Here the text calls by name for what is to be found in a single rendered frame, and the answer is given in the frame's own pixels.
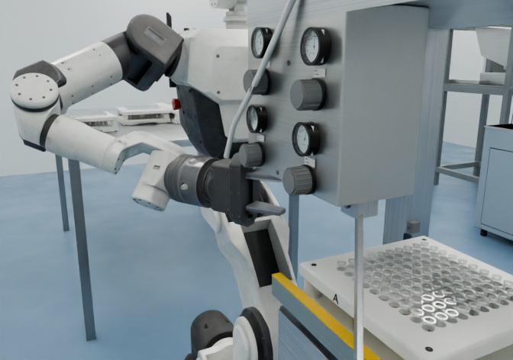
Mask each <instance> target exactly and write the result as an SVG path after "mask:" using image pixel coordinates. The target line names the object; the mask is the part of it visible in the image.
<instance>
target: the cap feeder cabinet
mask: <svg viewBox="0 0 513 360"><path fill-rule="evenodd" d="M484 127H485V128H486V130H485V136H484V143H483V150H482V161H481V169H480V175H479V187H478V194H477V200H476V212H475V219H474V226H475V227H478V228H481V230H480V236H487V233H488V231H489V232H491V233H494V234H497V235H499V236H502V237H504V238H507V239H510V240H512V241H513V124H496V125H486V126H484Z"/></svg>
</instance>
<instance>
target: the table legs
mask: <svg viewBox="0 0 513 360"><path fill-rule="evenodd" d="M55 158H56V171H57V178H58V186H59V193H60V207H61V214H62V222H63V232H64V231H69V219H68V211H67V203H66V189H65V182H64V174H63V161H62V156H58V155H57V154H55ZM68 167H69V182H70V190H71V198H72V205H73V219H74V227H75V235H76V250H77V258H78V266H79V280H80V287H81V295H82V310H83V318H84V326H85V338H86V342H88V341H90V340H93V339H96V334H95V319H94V310H93V302H92V286H91V278H90V270H89V254H88V246H87V238H86V222H85V215H84V206H83V198H82V183H81V174H80V166H79V161H77V160H74V159H68ZM298 215H299V195H295V196H291V195H289V251H288V254H289V258H290V262H291V264H292V269H293V272H294V276H295V280H296V283H297V280H298Z"/></svg>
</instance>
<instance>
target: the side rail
mask: <svg viewBox="0 0 513 360"><path fill-rule="evenodd" d="M272 295H273V296H274V297H275V298H276V299H277V300H278V301H279V302H280V303H281V304H282V305H283V306H284V307H285V308H286V309H287V310H288V311H289V312H290V313H291V314H292V315H293V316H294V317H295V318H296V319H297V320H298V321H299V322H300V323H301V324H302V325H303V326H305V327H306V328H307V329H308V330H309V331H310V332H311V333H312V334H313V335H314V336H315V337H316V338H317V339H318V340H319V341H320V342H321V343H322V344H323V345H324V346H325V347H326V348H327V349H328V350H329V351H330V352H331V353H332V354H333V355H334V356H335V357H336V358H337V359H338V360H353V350H352V349H351V348H350V347H349V346H348V345H347V344H346V343H345V342H344V341H343V340H342V339H340V338H339V337H338V336H337V335H336V334H335V333H334V332H333V331H331V330H330V329H329V328H328V327H327V326H326V325H325V324H324V323H322V322H321V321H320V320H319V319H318V318H317V317H316V316H315V315H314V314H313V313H312V312H311V311H310V310H309V309H308V308H307V307H306V306H304V305H303V304H302V303H301V302H300V301H299V300H298V299H297V298H295V297H294V296H293V295H292V294H291V293H290V292H289V291H288V290H286V289H285V288H284V287H283V286H282V285H281V284H280V283H279V282H278V281H277V280H276V279H275V278H274V277H273V276H272Z"/></svg>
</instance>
